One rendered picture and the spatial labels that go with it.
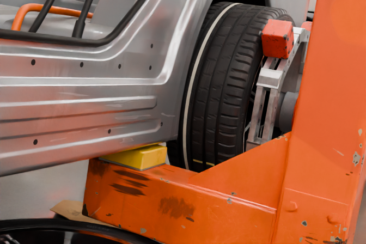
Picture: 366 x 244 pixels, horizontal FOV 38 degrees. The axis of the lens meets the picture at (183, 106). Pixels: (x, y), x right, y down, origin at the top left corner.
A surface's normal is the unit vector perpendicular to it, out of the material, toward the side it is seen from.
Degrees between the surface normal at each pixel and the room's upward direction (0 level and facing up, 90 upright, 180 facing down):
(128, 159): 90
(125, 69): 90
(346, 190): 90
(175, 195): 90
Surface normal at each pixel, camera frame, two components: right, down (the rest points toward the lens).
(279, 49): -0.42, 0.72
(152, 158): 0.89, 0.19
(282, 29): -0.19, -0.66
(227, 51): -0.29, -0.45
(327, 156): -0.44, 0.04
